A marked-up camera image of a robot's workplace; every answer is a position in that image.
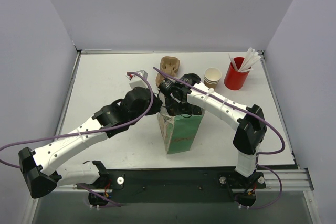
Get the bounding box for aluminium front rail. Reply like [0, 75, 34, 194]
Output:
[31, 167, 314, 193]

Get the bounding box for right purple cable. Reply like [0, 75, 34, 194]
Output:
[153, 66, 286, 210]

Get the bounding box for purple cable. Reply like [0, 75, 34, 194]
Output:
[153, 66, 286, 210]
[0, 71, 155, 208]

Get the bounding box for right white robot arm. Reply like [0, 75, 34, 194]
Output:
[158, 73, 267, 178]

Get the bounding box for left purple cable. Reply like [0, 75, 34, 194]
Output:
[0, 71, 155, 208]

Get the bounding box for brown paper cup stack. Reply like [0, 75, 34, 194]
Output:
[204, 67, 222, 89]

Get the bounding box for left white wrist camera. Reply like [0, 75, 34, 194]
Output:
[127, 70, 148, 89]

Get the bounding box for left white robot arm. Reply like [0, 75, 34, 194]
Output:
[18, 87, 162, 199]

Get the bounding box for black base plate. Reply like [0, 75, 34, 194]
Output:
[86, 167, 266, 204]

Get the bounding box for white wrapped straws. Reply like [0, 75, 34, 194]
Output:
[228, 48, 261, 73]

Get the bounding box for brown cardboard cup carrier stack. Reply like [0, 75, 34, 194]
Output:
[160, 56, 180, 77]

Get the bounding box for green paper takeout bag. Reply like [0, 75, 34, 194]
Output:
[157, 110, 205, 154]

